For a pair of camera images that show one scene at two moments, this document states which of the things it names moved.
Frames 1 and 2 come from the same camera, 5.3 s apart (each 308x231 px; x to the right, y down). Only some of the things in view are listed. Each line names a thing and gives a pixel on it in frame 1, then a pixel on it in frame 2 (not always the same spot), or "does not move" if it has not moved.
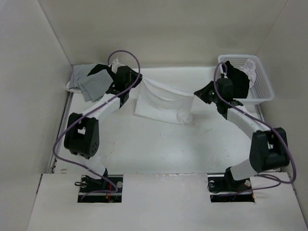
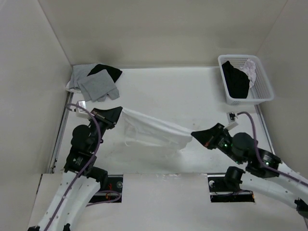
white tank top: x=156 y=101 to x=141 y=131
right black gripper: x=202 y=93 to x=207 y=137
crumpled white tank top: x=249 y=68 does not move
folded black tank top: x=100 y=67 does not move
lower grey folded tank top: x=79 y=71 does not move
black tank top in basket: x=240 y=81 does not move
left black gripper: x=135 y=76 to x=109 y=116
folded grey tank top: x=94 y=85 does not move
